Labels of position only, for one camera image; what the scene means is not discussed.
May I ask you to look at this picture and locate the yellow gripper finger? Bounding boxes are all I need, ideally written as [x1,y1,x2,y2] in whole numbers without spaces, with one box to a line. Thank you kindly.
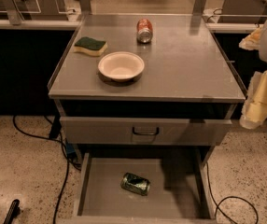
[239,70,267,130]
[239,27,261,50]

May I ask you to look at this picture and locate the green soda can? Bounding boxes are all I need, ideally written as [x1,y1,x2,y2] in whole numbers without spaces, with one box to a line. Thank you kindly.
[120,173,150,196]

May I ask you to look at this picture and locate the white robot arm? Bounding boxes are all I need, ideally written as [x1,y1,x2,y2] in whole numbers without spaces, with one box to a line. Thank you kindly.
[239,20,267,129]

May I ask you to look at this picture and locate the grey metal cabinet counter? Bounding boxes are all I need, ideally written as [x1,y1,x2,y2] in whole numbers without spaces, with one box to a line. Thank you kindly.
[49,14,245,105]

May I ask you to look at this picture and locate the orange soda can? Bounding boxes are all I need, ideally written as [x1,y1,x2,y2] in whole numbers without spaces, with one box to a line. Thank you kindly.
[136,19,153,44]

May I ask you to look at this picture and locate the open grey middle drawer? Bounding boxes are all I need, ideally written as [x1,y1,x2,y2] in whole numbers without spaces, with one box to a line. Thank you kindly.
[58,150,217,224]

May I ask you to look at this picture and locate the closed grey top drawer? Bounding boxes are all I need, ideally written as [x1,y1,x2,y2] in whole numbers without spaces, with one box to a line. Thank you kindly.
[60,117,232,146]

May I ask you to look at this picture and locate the white bowl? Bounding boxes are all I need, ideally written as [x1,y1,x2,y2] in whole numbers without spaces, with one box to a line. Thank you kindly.
[98,51,145,82]

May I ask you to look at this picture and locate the green and yellow sponge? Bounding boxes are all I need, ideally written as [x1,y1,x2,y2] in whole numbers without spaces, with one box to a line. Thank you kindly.
[74,36,107,57]

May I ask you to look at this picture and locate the black object on floor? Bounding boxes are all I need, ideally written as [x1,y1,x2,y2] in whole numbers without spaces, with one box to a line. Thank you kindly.
[3,199,20,224]

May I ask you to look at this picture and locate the right grey post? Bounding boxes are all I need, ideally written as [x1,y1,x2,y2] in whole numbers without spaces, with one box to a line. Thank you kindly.
[192,0,206,15]

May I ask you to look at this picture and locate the black cable on right floor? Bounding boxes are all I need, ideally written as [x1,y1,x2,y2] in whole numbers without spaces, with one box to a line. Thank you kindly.
[205,161,260,224]

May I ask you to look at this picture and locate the black cable on floor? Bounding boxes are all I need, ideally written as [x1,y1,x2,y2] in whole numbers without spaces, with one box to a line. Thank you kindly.
[205,161,260,224]
[12,115,82,224]

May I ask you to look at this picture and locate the black drawer handle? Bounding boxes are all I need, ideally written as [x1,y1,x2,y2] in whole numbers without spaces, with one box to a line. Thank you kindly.
[132,127,160,136]

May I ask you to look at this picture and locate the black cable on left floor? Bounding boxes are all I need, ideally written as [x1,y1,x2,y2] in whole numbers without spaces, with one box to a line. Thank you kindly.
[12,115,82,224]

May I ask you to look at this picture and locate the left grey post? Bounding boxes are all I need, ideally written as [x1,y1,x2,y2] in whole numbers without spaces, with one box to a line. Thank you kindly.
[2,0,22,25]

